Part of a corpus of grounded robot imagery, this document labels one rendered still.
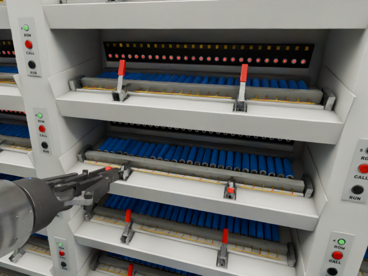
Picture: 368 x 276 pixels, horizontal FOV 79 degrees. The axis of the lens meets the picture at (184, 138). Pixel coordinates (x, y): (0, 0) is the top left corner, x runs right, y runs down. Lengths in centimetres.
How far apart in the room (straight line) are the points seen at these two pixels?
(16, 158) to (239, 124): 64
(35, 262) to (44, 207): 68
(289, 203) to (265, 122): 19
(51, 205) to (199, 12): 39
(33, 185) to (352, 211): 54
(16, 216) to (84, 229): 46
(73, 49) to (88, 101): 16
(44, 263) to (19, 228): 68
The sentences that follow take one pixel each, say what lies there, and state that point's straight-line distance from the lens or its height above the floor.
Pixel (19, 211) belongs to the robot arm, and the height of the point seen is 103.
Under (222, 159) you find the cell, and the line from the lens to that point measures 59.
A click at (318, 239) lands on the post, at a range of 58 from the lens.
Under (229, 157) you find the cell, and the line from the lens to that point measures 60.
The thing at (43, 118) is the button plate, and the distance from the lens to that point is 65.
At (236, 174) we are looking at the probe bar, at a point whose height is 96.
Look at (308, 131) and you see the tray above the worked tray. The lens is 47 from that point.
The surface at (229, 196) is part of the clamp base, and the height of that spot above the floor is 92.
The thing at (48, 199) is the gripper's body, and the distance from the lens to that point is 35.
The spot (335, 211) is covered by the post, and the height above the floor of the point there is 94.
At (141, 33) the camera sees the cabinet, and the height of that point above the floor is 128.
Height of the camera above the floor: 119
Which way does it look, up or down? 18 degrees down
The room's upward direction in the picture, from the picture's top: 2 degrees clockwise
